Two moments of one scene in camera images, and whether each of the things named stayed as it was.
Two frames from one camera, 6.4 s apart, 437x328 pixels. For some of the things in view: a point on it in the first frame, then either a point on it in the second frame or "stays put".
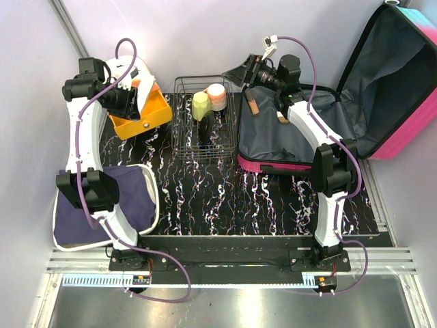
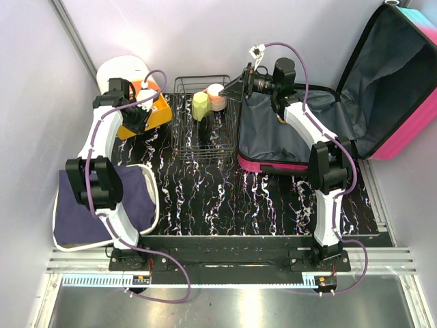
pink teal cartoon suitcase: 387,95 stays put
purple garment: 136,199 stays put
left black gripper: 130,110 → 138,128
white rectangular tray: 138,201 stays put
